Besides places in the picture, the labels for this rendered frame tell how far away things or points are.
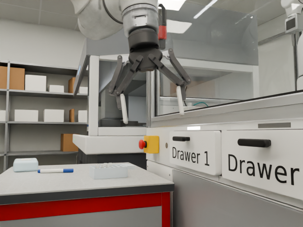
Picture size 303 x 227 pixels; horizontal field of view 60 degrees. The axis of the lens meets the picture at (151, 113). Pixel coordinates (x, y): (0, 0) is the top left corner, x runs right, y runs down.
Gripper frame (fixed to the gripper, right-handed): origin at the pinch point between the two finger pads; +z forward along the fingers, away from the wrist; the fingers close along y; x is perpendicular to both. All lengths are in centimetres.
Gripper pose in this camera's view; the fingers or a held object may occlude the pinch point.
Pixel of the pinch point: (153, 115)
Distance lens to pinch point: 62.9
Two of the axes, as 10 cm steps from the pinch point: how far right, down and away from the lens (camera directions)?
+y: 9.9, -1.3, -0.1
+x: 0.3, 1.3, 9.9
